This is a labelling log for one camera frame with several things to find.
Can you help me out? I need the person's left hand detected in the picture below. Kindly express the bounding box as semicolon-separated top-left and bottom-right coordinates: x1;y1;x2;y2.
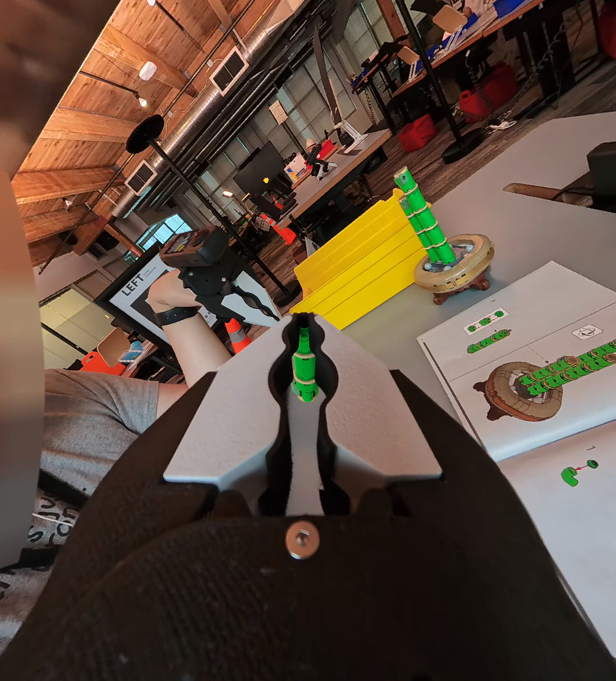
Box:
149;268;201;316

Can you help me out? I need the person's left forearm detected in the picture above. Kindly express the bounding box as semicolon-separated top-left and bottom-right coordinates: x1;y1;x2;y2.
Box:
162;319;234;397

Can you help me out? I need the grey desk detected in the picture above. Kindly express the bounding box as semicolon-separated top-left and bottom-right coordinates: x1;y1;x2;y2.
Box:
284;106;616;681

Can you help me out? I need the black pole stand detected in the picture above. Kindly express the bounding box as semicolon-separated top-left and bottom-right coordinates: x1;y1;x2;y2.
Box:
396;0;485;165
125;114;303;306

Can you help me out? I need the black framed marker sign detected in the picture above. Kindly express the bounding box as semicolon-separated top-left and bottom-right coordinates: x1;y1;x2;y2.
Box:
94;247;282;347

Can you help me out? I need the orange traffic cone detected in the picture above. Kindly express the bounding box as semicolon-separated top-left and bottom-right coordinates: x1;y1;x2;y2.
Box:
224;317;252;354

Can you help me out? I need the white air vent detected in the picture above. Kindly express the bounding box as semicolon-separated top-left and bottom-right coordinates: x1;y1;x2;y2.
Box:
209;47;249;96

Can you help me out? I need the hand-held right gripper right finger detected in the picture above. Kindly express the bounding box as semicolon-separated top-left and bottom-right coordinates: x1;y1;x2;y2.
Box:
308;313;443;489

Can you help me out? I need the green bamboo stalk brick piece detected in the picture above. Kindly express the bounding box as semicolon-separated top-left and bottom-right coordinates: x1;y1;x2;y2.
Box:
291;327;318;404

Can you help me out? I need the open instruction booklet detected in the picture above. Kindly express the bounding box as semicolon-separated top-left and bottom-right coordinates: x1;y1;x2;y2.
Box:
417;261;616;676

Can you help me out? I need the bamboo brick model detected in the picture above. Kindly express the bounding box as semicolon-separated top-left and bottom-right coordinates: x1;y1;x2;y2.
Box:
393;166;495;306

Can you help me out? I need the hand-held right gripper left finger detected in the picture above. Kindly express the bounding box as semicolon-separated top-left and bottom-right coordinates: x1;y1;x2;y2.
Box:
163;313;301;487

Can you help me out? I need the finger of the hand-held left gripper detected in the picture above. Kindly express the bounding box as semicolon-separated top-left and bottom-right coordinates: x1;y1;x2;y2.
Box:
218;287;280;325

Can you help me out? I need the grey printed t-shirt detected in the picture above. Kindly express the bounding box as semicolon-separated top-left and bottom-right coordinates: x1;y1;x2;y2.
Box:
0;368;189;681

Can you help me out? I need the black wristband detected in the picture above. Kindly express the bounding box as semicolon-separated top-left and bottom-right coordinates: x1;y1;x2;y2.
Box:
154;306;202;328

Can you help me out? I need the black monitor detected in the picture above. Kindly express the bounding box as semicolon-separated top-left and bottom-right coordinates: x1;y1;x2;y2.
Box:
233;141;299;205

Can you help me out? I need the grey background table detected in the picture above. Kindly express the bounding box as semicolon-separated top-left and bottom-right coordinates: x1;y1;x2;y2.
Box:
287;129;392;214

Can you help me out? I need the yellow plastic bin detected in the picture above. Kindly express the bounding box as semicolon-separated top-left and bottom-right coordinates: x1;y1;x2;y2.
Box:
289;189;431;332

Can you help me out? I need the long wooden table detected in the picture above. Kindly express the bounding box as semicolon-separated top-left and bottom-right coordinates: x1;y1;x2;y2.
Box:
393;0;545;134

